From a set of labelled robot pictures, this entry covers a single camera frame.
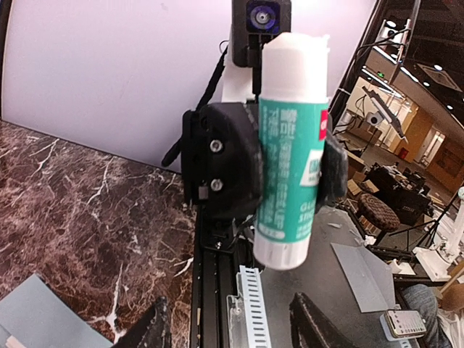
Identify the grey folded envelope outside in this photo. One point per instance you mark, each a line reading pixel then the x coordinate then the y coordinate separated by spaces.
pixel 370 278

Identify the green white glue stick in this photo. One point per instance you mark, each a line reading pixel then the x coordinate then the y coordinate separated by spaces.
pixel 293 120

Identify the black front table rail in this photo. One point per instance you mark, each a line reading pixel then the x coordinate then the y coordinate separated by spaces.
pixel 221 247

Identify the brown woven stool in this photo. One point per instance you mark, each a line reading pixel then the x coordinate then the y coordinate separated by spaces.
pixel 377 213

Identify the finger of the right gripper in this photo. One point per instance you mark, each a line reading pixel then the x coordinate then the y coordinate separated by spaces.
pixel 221 159
pixel 333 173

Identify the smartphone with light case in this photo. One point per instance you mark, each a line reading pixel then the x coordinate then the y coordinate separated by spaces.
pixel 402 324

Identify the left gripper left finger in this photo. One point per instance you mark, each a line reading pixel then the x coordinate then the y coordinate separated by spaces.
pixel 152 330

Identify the grey slotted cable duct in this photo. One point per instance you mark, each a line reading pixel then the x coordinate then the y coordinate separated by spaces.
pixel 247 319

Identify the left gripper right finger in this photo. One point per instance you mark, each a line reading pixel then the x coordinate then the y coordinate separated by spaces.
pixel 311 328

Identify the teal green envelope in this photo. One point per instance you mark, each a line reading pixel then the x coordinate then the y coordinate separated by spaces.
pixel 36 317

